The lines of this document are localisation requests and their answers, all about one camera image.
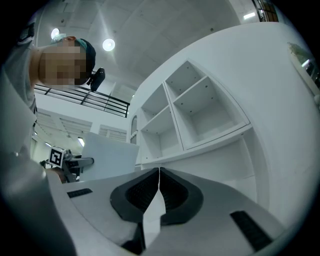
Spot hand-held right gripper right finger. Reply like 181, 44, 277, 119
159, 166, 288, 256

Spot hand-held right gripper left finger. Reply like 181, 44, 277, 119
46, 166, 161, 256

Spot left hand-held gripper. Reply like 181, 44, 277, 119
48, 145, 95, 184

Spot white shelving unit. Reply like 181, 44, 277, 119
129, 57, 270, 208

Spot person's left forearm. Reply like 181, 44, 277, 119
46, 167, 68, 185

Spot white louvred panel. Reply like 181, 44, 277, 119
98, 124, 128, 144
34, 109, 94, 141

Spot black metal railing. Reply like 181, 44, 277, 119
33, 83, 131, 118

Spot person's grey shirt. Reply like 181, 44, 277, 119
0, 14, 76, 256

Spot person's head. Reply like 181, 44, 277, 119
28, 34, 97, 89

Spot teal head band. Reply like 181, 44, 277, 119
51, 33, 89, 51

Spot black head-mounted camera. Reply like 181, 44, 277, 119
86, 67, 106, 92

